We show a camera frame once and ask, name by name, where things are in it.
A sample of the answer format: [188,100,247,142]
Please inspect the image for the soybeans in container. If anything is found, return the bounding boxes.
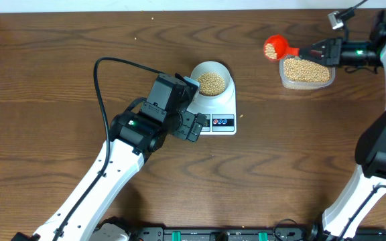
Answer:
[283,58,330,82]

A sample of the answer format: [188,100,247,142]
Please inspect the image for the soybeans in scoop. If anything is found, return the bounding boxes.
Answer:
[264,44,277,60]

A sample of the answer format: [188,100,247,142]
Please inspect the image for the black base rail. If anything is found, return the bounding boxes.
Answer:
[92,226,386,241]

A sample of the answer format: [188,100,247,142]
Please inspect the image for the clear plastic container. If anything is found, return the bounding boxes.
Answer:
[279,56,336,90]

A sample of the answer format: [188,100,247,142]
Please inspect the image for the soybeans in bowl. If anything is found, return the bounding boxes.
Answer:
[197,72,226,96]

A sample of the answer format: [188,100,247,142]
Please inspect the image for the red plastic measuring scoop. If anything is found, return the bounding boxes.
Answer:
[263,34,299,61]

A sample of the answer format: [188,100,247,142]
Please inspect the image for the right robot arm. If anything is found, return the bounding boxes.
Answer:
[296,8,386,240]

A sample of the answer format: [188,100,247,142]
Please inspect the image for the grey plastic bowl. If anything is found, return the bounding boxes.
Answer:
[190,61,230,97]

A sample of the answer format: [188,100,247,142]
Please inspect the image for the white digital kitchen scale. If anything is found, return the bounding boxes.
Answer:
[187,76,237,135]

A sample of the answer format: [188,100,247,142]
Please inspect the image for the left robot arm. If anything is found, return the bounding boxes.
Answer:
[13,74,206,241]

